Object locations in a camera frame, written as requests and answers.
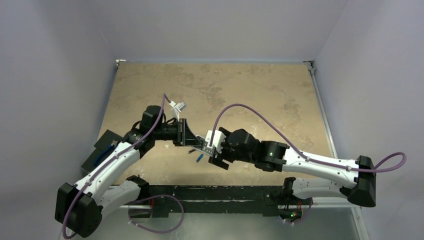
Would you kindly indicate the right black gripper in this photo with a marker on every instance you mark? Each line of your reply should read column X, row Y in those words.
column 219, row 153

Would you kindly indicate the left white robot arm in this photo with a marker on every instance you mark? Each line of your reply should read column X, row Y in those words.
column 80, row 207

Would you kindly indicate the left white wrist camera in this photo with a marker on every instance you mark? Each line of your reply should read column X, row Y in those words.
column 177, row 108

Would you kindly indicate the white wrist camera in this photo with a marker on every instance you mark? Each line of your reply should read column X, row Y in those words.
column 216, row 138
column 177, row 108

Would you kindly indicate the aluminium frame rail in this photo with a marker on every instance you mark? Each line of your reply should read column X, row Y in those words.
column 330, row 200

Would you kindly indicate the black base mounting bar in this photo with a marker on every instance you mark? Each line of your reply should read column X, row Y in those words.
column 269, row 201

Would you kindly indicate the blue battery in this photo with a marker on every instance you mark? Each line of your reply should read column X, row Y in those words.
column 200, row 157

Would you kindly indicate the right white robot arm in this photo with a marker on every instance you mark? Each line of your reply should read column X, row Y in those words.
column 335, row 178

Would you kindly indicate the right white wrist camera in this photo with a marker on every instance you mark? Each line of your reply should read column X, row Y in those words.
column 216, row 138

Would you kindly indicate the black box with blue tool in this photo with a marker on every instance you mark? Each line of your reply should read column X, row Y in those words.
column 102, row 148

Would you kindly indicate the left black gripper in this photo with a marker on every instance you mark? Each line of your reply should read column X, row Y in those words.
column 184, row 136

